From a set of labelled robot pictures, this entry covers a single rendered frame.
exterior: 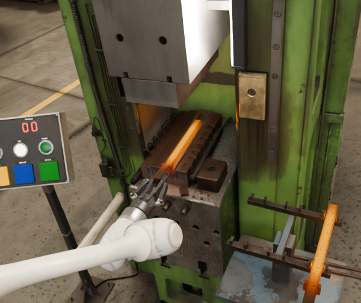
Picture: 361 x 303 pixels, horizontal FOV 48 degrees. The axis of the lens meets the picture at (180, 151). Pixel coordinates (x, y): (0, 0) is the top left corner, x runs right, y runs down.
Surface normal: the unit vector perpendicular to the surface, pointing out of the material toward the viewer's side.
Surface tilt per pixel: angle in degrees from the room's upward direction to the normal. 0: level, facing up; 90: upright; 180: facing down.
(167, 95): 90
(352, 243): 0
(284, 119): 90
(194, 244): 90
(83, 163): 0
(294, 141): 90
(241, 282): 0
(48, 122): 60
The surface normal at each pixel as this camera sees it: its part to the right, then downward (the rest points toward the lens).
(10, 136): -0.02, 0.12
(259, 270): -0.11, -0.79
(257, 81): -0.39, 0.59
